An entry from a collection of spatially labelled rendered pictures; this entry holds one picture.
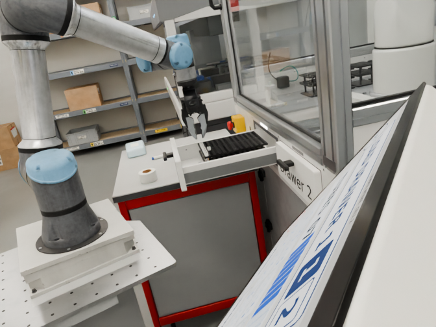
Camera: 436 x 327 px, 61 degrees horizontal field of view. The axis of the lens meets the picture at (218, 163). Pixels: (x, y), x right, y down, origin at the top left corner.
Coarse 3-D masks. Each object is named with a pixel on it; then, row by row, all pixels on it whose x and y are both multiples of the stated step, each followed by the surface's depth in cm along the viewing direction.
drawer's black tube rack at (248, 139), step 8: (232, 136) 139; (240, 136) 138; (248, 136) 135; (256, 136) 134; (208, 144) 135; (216, 144) 134; (224, 144) 131; (232, 144) 130; (240, 144) 129; (248, 144) 128; (256, 144) 125; (264, 144) 125; (200, 152) 136; (208, 152) 126; (216, 152) 125; (224, 152) 123; (232, 152) 130; (240, 152) 129
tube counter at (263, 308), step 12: (312, 228) 33; (300, 240) 34; (300, 252) 29; (288, 264) 30; (276, 276) 31; (288, 276) 26; (276, 288) 26; (264, 300) 27; (264, 312) 24; (252, 324) 24
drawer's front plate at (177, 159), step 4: (172, 140) 138; (172, 144) 133; (172, 148) 128; (176, 148) 127; (176, 152) 122; (176, 156) 119; (176, 160) 115; (176, 164) 115; (180, 164) 115; (176, 168) 116; (180, 168) 116; (180, 172) 116; (180, 176) 117; (180, 180) 117; (184, 180) 117; (180, 184) 118; (184, 184) 118; (184, 188) 118
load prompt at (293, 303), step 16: (368, 160) 34; (352, 176) 35; (368, 176) 27; (352, 192) 28; (336, 208) 29; (352, 208) 23; (336, 224) 24; (320, 240) 25; (336, 240) 21; (320, 256) 21; (304, 272) 22; (320, 272) 19; (288, 288) 23; (304, 288) 19; (288, 304) 20; (304, 304) 17; (272, 320) 20; (288, 320) 17
